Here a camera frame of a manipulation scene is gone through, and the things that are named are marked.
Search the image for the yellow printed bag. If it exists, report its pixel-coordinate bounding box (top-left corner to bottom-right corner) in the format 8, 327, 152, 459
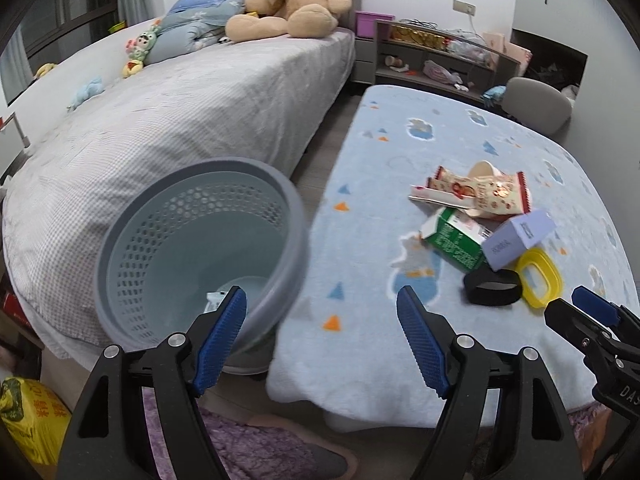
0, 377, 74, 467

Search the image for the dark open cabinet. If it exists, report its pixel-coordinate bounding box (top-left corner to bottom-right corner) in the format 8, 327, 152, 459
512, 28, 589, 92

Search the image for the yellow plastic lid ring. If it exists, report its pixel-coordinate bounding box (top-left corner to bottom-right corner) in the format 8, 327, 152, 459
515, 247, 565, 309

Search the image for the grey nightstand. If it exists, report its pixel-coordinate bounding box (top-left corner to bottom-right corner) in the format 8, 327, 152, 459
350, 35, 377, 86

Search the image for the pink plastic bag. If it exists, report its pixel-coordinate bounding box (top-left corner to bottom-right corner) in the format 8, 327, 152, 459
424, 60, 464, 86

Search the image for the grey perforated plastic basket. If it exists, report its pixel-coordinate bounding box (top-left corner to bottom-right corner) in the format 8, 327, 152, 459
94, 157, 310, 376

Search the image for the gold and red box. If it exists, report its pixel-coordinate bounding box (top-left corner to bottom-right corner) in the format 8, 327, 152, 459
390, 24, 449, 47

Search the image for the bed with grey checked sheet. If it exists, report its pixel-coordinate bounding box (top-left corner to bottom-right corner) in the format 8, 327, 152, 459
0, 0, 363, 376

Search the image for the clear plastic bag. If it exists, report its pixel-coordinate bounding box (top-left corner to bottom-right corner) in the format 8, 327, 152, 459
445, 35, 497, 64

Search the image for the red white snack wrapper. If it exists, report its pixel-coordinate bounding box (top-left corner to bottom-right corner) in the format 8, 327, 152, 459
427, 165, 534, 222

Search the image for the purple fluffy rug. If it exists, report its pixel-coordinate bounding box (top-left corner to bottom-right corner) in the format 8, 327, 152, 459
142, 385, 351, 480

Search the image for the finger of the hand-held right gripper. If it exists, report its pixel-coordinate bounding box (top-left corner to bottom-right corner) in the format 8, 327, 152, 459
572, 286, 640, 349
544, 298, 619, 362

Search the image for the pale pink gift box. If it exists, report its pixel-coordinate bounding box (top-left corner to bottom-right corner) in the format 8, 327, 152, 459
482, 31, 532, 77

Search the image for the lavender cardboard box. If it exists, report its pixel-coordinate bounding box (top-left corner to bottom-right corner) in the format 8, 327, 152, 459
481, 209, 556, 272

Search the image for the grey shelf desk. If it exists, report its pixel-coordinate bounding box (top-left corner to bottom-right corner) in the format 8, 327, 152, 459
374, 19, 521, 107

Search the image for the grey chair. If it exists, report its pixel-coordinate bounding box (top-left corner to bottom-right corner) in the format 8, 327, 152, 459
501, 76, 574, 136

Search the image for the window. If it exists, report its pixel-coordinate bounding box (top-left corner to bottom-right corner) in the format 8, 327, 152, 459
0, 0, 123, 106

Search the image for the light blue plush toy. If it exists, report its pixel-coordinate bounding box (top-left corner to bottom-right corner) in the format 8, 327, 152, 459
67, 78, 105, 112

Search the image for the green haired plush doll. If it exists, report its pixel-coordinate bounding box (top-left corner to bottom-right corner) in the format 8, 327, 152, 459
125, 22, 163, 61

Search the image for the pink storage box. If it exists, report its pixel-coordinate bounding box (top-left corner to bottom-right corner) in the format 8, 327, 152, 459
355, 10, 396, 40

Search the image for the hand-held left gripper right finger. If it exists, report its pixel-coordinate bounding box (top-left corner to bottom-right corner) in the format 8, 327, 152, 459
396, 285, 586, 480

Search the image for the green white carton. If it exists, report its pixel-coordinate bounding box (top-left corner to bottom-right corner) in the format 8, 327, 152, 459
419, 207, 493, 274

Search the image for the playing card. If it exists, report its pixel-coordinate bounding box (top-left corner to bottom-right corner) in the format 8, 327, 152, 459
409, 184, 481, 209

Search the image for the white paper scrap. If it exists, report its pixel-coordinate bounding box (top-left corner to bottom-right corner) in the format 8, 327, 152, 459
206, 291, 235, 315

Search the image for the folded light blue quilt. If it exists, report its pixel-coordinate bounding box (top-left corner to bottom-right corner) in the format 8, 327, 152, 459
142, 7, 251, 66

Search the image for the black elastic band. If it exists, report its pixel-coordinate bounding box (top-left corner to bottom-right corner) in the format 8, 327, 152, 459
462, 268, 523, 307

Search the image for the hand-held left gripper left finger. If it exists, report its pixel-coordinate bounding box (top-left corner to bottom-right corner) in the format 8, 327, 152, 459
56, 285, 248, 480

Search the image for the red striped paper cup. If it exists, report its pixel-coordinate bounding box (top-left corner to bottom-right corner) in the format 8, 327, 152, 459
467, 160, 506, 183

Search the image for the large tan teddy bear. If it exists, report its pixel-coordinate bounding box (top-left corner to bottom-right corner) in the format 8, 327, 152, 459
225, 0, 353, 44

